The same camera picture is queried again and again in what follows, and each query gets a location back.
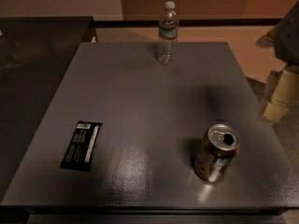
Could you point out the black snack bar wrapper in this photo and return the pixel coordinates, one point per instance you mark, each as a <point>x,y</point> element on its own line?
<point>78,155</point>

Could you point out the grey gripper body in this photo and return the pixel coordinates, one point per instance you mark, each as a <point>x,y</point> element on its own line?
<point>288,39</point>

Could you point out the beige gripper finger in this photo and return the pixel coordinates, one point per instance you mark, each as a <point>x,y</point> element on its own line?
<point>281,92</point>
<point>269,39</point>

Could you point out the clear plastic water bottle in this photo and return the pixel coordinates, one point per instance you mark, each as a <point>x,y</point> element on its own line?
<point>168,34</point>

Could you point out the orange soda can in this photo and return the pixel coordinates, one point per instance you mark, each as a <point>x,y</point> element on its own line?
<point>220,144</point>

